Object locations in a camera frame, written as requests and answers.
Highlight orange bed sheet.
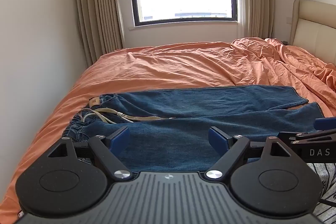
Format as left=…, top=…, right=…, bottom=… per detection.
left=0, top=38, right=336, bottom=219

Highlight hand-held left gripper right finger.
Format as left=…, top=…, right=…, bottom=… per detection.
left=205, top=126, right=292, bottom=180

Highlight beige drawstring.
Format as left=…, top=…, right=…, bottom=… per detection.
left=78, top=108, right=177, bottom=125

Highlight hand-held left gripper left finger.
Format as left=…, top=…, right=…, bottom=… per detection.
left=47, top=126, right=134, bottom=180

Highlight blue denim pants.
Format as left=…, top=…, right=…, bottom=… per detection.
left=63, top=85, right=327, bottom=173

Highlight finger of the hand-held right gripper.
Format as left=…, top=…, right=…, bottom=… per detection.
left=278, top=129, right=336, bottom=146
left=314, top=117, right=336, bottom=131

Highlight cream padded headboard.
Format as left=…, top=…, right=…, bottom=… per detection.
left=289, top=0, right=336, bottom=65

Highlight person's striped grey clothing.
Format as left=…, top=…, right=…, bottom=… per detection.
left=307, top=161, right=336, bottom=224

